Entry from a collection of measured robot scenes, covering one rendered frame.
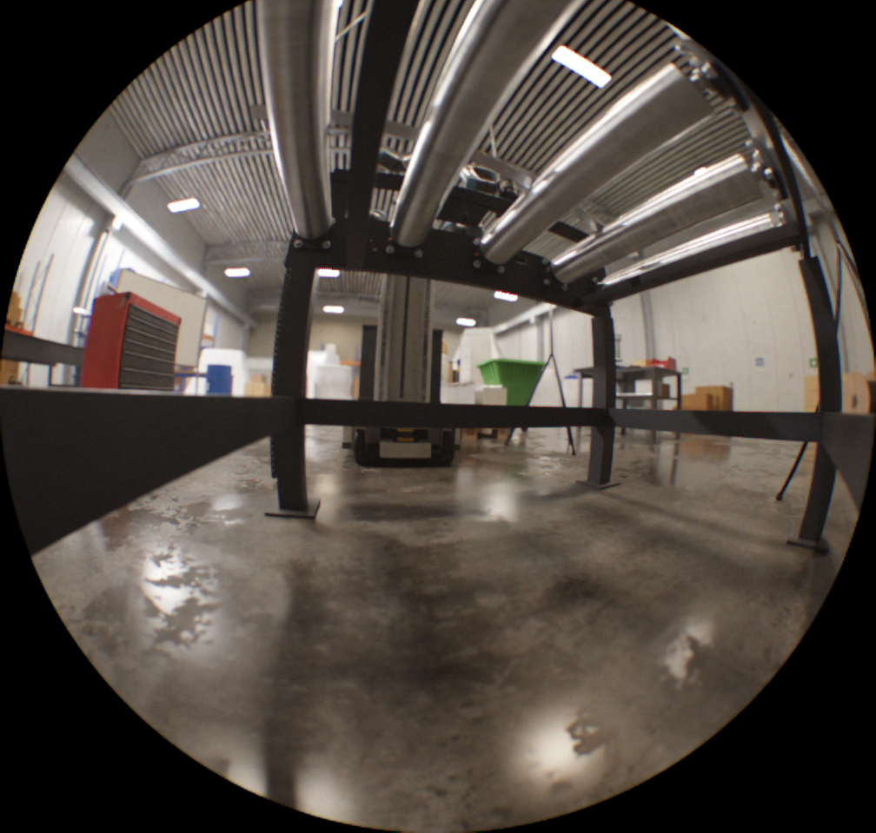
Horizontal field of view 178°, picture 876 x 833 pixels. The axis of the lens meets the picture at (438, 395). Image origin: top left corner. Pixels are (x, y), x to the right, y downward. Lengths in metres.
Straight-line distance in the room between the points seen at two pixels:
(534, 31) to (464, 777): 0.81
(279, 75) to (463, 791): 0.85
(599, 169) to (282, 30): 0.58
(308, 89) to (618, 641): 0.95
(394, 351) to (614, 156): 1.55
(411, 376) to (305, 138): 1.48
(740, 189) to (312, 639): 1.14
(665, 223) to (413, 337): 1.50
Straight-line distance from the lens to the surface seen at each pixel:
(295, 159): 0.65
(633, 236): 0.90
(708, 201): 0.82
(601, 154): 0.64
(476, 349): 4.67
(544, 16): 0.48
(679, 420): 1.08
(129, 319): 2.20
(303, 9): 0.50
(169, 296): 5.19
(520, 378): 3.47
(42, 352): 5.17
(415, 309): 1.86
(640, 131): 0.61
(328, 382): 8.87
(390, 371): 1.76
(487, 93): 0.52
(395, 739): 0.37
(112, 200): 11.83
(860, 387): 6.62
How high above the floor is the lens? 0.34
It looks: 1 degrees up
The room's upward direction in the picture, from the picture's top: 2 degrees clockwise
